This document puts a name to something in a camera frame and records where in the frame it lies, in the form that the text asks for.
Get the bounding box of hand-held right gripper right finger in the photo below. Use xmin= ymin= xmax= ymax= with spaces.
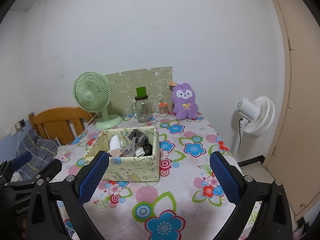
xmin=209 ymin=151 xmax=293 ymax=240

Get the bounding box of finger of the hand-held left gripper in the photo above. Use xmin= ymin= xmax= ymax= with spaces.
xmin=11 ymin=151 xmax=32 ymax=172
xmin=37 ymin=159 xmax=62 ymax=183

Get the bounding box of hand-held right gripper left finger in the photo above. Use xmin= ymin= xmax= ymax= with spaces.
xmin=25 ymin=151 xmax=110 ymax=240

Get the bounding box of yellow printed fabric storage box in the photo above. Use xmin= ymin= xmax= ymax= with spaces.
xmin=84 ymin=127 xmax=160 ymax=182

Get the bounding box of clear plastic packet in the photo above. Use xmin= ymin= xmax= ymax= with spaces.
xmin=122 ymin=135 xmax=148 ymax=157

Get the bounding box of grey plaid pillow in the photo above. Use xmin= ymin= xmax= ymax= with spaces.
xmin=15 ymin=130 xmax=59 ymax=178

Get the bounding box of floral tablecloth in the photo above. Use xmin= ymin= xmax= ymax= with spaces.
xmin=47 ymin=111 xmax=263 ymax=240

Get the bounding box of wooden headboard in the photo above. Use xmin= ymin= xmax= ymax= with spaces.
xmin=28 ymin=107 xmax=97 ymax=146

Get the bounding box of white standing fan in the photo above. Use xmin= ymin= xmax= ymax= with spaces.
xmin=231 ymin=95 xmax=275 ymax=157

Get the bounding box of green desk fan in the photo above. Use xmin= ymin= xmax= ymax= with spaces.
xmin=73 ymin=72 xmax=123 ymax=130

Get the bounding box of purple plush bunny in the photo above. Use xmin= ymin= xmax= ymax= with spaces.
xmin=168 ymin=81 xmax=199 ymax=120

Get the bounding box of glass jar mug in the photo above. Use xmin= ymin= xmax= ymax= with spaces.
xmin=131 ymin=96 xmax=152 ymax=123

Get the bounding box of beige wardrobe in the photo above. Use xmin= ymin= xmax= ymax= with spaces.
xmin=262 ymin=0 xmax=320 ymax=218

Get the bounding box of green patterned board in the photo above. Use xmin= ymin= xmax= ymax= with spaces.
xmin=104 ymin=66 xmax=173 ymax=117

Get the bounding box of black fan cable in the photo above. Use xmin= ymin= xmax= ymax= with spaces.
xmin=238 ymin=119 xmax=248 ymax=153

